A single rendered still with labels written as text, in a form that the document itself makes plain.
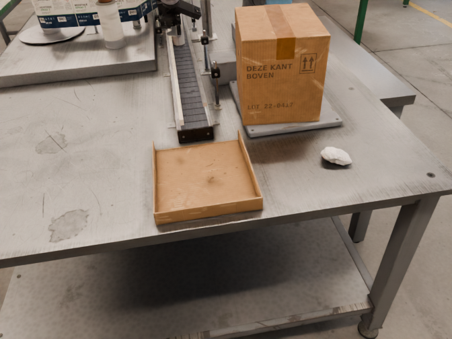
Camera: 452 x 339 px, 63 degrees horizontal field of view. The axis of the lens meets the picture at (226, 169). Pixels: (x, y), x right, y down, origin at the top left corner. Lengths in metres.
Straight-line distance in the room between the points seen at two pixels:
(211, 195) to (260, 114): 0.33
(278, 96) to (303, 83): 0.08
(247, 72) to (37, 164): 0.67
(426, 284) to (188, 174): 1.28
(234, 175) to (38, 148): 0.63
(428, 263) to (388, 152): 0.97
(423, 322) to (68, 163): 1.49
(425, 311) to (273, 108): 1.13
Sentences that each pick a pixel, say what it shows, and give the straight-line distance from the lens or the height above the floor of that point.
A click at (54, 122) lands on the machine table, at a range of 1.40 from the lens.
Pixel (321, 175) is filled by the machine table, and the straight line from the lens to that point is 1.02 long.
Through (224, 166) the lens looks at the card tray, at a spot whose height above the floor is 0.83.
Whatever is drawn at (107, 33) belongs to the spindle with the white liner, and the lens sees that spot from 1.75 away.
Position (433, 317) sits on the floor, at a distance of 1.85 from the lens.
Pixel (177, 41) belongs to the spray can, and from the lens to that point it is 1.69.
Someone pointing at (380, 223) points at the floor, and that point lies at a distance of 2.11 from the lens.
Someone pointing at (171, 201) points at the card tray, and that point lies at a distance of 0.95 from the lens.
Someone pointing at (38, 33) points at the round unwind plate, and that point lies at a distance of 2.11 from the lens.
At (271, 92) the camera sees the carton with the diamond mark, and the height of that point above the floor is 0.96.
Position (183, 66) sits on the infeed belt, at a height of 0.88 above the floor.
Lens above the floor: 1.48
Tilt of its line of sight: 40 degrees down
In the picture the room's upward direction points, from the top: 3 degrees counter-clockwise
